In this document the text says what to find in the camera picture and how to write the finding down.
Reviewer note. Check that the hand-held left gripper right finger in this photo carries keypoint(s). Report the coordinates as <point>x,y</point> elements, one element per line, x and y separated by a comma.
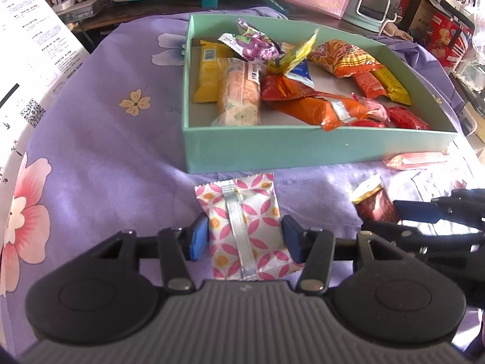
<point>293,239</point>

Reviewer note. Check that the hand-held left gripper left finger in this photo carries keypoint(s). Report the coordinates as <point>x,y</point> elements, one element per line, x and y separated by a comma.
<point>197,239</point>

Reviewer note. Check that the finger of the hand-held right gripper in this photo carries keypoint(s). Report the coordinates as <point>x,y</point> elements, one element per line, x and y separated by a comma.
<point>420,210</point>
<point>435,239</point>

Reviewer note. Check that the brown-red gold-end snack packet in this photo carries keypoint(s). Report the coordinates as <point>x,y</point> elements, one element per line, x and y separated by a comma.
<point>373,204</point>

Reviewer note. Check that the pink-white patterned snack packet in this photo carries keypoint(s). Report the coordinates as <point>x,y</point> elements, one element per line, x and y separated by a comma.
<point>246,227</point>

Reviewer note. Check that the pink-red translucent snack packet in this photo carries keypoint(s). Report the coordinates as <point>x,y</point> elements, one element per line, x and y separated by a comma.
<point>415,159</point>

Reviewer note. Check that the small red snack packet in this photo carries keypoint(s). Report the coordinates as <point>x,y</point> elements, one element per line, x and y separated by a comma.
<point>407,119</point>

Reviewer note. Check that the mint green cardboard box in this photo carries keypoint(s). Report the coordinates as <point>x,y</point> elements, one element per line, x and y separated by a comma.
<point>265,148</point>

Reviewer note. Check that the small pink snack packet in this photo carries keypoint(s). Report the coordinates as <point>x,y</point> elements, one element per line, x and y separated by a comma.
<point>369,108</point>

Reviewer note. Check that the yellow square snack packet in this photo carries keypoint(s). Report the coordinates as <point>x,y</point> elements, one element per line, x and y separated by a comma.
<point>394,85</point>

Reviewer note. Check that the shiny orange snack packet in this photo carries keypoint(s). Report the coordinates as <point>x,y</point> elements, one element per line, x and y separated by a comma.
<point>318,110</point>

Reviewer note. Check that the red-orange long snack packet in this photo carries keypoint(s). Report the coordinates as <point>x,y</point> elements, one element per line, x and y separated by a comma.
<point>369,83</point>

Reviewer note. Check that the red-orange crinkled snack packet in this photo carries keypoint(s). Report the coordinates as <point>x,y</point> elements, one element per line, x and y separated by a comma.
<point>282,87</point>

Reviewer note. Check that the orange cracker packet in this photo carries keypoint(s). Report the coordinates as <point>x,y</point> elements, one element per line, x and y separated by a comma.
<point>240,91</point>

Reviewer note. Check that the orange-yellow long snack bar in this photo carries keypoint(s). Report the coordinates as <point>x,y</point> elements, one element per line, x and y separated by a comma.
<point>206,72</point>

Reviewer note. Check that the blue-white snack packet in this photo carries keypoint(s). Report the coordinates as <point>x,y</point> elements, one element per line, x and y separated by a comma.
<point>303,72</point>

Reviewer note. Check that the red-orange puffed snack packet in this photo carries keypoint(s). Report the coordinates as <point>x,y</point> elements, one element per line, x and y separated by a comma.
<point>341,58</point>

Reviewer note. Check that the yellow-green long snack packet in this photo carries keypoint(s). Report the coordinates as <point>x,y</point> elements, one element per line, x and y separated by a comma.
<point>299,51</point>

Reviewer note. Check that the purple grape candy packet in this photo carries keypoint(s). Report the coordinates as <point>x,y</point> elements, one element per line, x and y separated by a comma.
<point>250,45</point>

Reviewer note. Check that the purple floral cloth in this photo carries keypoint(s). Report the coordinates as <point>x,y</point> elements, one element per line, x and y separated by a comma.
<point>113,159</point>

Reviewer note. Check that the red cookie tin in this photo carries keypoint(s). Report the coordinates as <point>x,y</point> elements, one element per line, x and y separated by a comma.
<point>451,38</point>

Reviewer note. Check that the beige crumpled cloth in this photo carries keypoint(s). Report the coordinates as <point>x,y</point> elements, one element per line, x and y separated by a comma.
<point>396,30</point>

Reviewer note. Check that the mint green small appliance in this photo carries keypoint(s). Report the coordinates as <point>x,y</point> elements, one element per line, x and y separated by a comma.
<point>373,3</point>

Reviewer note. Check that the white printed instruction sheet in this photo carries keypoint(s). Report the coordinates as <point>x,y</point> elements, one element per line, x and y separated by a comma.
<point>26,64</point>

